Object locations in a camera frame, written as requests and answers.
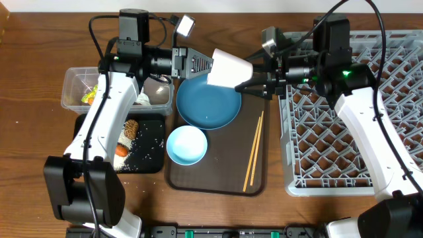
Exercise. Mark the brown textured food piece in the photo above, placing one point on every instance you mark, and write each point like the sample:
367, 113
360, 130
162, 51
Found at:
130, 129

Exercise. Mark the wooden chopstick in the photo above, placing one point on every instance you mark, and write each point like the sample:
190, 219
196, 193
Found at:
255, 155
251, 155

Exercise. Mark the light blue rice bowl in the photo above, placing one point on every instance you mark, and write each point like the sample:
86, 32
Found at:
186, 145

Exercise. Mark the white rice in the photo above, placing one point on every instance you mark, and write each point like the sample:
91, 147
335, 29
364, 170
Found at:
140, 147

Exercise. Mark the yellow green snack wrapper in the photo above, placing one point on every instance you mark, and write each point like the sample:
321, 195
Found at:
90, 96

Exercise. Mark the orange carrot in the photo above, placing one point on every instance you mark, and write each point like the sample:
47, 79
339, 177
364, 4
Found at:
121, 150

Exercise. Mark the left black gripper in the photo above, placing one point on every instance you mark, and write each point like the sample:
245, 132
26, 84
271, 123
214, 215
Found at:
179, 63

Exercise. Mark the black tray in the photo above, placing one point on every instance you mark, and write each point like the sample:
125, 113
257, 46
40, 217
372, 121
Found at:
100, 149

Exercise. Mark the wooden chopstick left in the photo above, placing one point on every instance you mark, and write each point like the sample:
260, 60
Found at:
251, 155

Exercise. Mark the dark blue plate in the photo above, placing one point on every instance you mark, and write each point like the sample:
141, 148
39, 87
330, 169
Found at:
207, 107

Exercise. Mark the brown serving tray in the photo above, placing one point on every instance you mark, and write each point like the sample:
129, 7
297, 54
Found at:
223, 168

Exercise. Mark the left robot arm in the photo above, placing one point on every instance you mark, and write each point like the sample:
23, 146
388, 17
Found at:
82, 184

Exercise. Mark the white napkin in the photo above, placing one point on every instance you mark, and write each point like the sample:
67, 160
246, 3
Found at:
143, 100

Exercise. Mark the clear plastic bin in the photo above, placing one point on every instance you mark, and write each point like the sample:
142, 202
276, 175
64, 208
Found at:
80, 80

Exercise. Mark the grey dishwasher rack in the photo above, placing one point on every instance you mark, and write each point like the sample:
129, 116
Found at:
319, 156

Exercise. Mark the pink cup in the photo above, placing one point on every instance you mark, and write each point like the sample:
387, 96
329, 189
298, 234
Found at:
228, 70

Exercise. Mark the white led light panel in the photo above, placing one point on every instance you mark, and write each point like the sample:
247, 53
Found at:
185, 25

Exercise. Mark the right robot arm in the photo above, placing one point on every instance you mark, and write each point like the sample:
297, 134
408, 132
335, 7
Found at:
351, 90

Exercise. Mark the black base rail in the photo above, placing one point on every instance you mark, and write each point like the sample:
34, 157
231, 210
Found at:
169, 231

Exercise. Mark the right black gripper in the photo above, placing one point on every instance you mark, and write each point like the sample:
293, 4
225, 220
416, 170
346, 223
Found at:
274, 77

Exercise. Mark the wooden chopstick right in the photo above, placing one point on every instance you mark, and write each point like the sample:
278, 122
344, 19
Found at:
255, 155

